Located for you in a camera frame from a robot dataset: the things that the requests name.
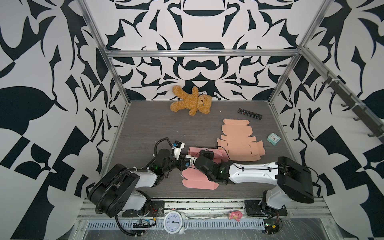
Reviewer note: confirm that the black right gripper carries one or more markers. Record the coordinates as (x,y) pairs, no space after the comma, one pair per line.
(210,155)

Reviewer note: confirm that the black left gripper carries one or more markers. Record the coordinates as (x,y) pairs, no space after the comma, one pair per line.
(183,166)

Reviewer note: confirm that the pink cardboard box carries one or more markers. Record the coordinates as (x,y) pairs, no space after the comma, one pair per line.
(194,179)

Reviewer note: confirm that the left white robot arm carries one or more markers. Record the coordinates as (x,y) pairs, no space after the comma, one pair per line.
(119,189)

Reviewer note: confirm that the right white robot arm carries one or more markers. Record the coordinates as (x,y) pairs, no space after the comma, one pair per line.
(292,182)

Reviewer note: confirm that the peach flat cardboard box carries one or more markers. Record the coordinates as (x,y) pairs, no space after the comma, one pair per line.
(240,143)

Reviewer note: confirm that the small pink toy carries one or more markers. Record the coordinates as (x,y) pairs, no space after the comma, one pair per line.
(235,215)

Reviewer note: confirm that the white round alarm clock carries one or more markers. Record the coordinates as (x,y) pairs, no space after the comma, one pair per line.
(176,222)

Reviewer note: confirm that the small teal alarm clock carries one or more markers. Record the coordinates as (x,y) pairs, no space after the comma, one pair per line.
(273,139)

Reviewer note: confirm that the black remote control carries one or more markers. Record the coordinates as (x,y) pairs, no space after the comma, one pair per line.
(250,114)

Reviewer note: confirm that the brown teddy bear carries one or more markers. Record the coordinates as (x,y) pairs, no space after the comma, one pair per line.
(193,102)

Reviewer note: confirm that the green circuit board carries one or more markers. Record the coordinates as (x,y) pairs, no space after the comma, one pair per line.
(271,227)

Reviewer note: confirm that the white slotted cable duct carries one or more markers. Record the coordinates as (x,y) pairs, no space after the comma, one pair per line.
(206,224)

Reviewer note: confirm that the grey wall hook rail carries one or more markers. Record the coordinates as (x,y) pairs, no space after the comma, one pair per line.
(352,102)

